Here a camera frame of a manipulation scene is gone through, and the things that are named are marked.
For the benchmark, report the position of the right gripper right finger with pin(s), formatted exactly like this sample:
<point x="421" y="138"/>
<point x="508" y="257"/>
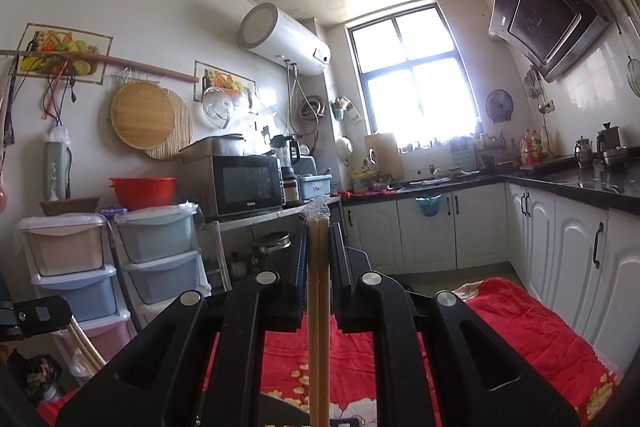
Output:
<point x="436" y="361"/>

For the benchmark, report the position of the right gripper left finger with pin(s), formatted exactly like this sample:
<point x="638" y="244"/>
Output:
<point x="199" y="363"/>

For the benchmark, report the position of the chopsticks pair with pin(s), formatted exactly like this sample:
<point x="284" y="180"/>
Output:
<point x="317" y="216"/>
<point x="94" y="361"/>

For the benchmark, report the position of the kitchen window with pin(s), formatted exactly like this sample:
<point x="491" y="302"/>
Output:
<point x="412" y="77"/>

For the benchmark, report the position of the beige top drawer tower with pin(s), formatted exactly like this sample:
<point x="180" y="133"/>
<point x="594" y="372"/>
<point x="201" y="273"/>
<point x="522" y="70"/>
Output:
<point x="71" y="256"/>

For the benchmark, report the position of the red floral tablecloth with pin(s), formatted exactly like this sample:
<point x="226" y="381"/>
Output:
<point x="569" y="364"/>

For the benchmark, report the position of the blue drawer tower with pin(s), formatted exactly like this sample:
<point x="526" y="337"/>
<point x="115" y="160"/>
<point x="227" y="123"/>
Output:
<point x="158" y="251"/>

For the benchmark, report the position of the white lower cabinets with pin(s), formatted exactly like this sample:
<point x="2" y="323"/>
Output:
<point x="580" y="261"/>

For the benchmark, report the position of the steel pot on shelf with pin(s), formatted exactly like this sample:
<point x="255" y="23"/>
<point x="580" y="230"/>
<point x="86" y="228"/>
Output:
<point x="264" y="246"/>

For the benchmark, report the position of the metal shelf rack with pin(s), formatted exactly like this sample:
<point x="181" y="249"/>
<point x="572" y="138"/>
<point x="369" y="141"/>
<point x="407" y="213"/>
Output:
<point x="231" y="248"/>

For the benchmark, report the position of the red plastic basin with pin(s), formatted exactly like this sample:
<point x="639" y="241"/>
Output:
<point x="141" y="193"/>

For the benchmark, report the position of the blue hanging bin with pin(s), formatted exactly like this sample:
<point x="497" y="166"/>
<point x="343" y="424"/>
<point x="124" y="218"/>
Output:
<point x="429" y="206"/>

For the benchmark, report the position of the black microwave oven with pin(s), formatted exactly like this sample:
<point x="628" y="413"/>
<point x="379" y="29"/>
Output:
<point x="218" y="175"/>

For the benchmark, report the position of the black countertop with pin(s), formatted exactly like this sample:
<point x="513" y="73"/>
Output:
<point x="607" y="188"/>

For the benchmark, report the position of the round bamboo board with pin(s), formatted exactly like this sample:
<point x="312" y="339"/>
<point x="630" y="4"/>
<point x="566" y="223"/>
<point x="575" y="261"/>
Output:
<point x="152" y="119"/>

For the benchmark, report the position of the metal kettle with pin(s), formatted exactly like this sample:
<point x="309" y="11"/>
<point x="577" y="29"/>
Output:
<point x="583" y="152"/>

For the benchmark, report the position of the dark pot on counter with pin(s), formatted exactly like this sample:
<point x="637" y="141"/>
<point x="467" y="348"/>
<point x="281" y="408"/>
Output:
<point x="609" y="147"/>

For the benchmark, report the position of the fruit picture left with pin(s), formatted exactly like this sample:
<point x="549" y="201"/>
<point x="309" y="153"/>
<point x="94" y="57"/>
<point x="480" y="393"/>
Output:
<point x="50" y="50"/>

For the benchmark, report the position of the fruit picture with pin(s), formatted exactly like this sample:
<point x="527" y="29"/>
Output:
<point x="209" y="76"/>
<point x="50" y="50"/>

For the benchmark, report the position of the fruit picture right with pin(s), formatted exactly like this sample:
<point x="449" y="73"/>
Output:
<point x="209" y="76"/>

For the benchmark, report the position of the black range hood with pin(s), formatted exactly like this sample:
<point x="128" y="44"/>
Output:
<point x="552" y="34"/>

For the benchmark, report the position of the white water heater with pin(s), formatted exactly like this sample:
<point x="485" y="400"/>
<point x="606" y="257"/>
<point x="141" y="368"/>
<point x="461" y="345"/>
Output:
<point x="272" y="34"/>

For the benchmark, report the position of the wall fan vent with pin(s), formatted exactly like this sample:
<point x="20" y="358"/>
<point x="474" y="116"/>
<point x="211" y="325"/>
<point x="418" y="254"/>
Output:
<point x="499" y="106"/>

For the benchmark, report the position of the wooden hanging rail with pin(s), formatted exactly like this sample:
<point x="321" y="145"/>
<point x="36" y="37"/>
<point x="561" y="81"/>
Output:
<point x="109" y="60"/>

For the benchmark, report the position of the hanging wire strainer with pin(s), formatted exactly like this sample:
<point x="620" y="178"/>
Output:
<point x="632" y="65"/>

